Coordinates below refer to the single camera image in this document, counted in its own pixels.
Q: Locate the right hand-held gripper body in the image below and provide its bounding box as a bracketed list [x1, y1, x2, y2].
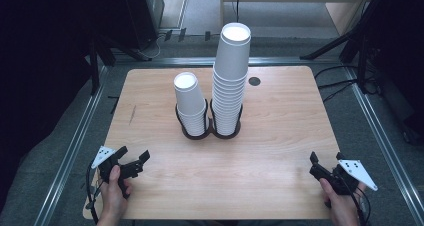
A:
[309, 159, 379, 197]

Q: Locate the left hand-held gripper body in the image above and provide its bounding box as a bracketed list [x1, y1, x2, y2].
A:
[90, 145, 144, 201]

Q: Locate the black wire cup holder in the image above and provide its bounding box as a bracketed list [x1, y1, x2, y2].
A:
[174, 98, 244, 141]

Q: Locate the tall stack of white cups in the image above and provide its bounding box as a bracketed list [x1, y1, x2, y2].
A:
[211, 22, 252, 136]

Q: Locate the person's right hand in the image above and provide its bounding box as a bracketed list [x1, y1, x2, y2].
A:
[319, 178, 367, 226]

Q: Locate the person's left hand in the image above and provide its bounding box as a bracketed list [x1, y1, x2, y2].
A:
[99, 165, 134, 218]

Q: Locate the short stack of white cups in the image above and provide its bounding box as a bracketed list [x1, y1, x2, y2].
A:
[173, 71, 210, 137]

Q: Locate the black tripod stand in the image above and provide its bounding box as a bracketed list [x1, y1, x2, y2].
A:
[87, 35, 153, 96]
[299, 0, 383, 94]

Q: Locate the dark computer tower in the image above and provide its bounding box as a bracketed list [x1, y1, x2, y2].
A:
[121, 0, 165, 51]

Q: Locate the light wooden desk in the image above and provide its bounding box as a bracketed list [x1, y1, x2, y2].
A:
[219, 0, 378, 36]

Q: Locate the aluminium frame rail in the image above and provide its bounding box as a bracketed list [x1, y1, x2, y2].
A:
[112, 56, 348, 67]
[344, 65, 424, 218]
[33, 65, 110, 226]

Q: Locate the left hand-held gripper black cable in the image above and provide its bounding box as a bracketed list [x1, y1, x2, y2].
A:
[85, 162, 102, 226]

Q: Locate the black floor cable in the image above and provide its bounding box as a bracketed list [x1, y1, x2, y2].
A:
[314, 64, 360, 103]

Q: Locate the thin white cable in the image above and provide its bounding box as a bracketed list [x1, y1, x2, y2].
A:
[145, 35, 168, 59]

